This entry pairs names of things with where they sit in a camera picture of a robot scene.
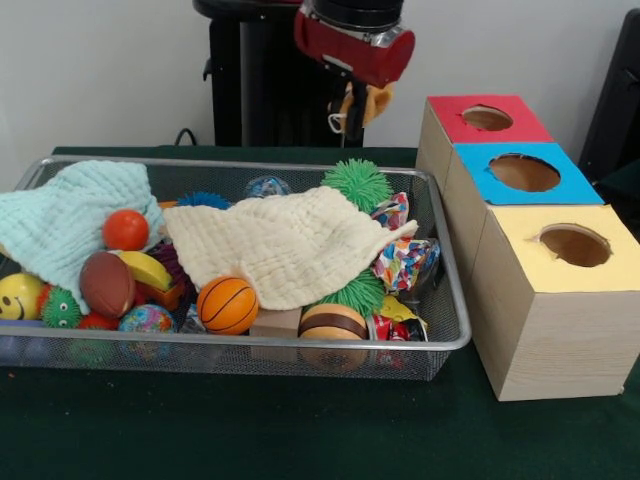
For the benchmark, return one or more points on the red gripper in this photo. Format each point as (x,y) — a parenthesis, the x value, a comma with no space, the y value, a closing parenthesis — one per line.
(355,55)

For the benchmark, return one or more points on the yellow-brown plush toy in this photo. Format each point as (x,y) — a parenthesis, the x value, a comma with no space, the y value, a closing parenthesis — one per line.
(379,102)

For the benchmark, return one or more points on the metal mesh bin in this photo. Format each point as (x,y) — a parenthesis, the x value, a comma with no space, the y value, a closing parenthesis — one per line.
(200,360)

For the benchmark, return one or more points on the green spiky ball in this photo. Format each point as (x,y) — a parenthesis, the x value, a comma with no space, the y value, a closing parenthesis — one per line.
(357,182)

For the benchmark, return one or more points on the cream waffle cloth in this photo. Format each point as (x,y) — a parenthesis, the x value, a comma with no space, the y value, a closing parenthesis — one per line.
(285,245)

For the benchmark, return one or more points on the colourful patterned wrapper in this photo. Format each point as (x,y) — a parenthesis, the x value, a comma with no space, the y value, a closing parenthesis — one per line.
(400,265)

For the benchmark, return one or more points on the toy hamburger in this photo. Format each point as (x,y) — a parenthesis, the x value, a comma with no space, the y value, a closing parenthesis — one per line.
(332,322)

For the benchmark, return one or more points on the orange toy basketball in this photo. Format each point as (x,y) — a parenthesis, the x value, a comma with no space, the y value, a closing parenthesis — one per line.
(227,305)

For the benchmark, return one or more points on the plain orange-red ball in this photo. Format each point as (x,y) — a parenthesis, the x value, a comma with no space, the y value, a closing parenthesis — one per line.
(125,230)

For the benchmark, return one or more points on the globe print ball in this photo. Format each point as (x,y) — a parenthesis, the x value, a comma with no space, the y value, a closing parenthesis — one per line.
(147,319)

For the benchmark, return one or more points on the dark green side tablecloth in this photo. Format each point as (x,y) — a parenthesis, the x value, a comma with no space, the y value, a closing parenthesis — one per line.
(625,185)

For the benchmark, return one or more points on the brown toy football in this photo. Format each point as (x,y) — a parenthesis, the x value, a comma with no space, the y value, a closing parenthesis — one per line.
(107,285)

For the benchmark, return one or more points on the mint green waffle cloth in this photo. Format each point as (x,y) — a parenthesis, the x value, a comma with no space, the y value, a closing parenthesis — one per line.
(60,215)

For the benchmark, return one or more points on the yellow smiley ball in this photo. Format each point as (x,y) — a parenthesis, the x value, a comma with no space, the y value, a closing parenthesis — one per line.
(17,297)

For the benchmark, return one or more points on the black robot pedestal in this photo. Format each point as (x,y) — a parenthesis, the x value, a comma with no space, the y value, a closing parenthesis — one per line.
(280,75)

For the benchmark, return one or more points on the black furniture frame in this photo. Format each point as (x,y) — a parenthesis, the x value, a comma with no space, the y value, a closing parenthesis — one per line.
(617,100)

